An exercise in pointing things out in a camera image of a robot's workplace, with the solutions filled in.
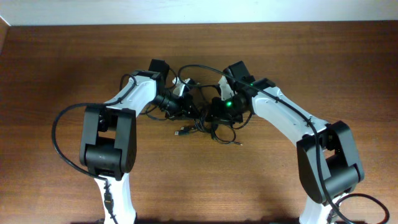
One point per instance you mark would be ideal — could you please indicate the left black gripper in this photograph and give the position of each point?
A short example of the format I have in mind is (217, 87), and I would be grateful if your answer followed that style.
(186, 103)

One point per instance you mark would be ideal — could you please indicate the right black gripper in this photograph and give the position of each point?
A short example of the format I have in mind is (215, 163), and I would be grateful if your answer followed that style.
(217, 114)

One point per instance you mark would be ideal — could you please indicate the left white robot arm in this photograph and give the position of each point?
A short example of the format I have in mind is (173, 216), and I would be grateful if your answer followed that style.
(109, 139)

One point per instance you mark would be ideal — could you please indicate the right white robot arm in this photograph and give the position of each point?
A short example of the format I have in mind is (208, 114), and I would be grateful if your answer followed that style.
(329, 166)

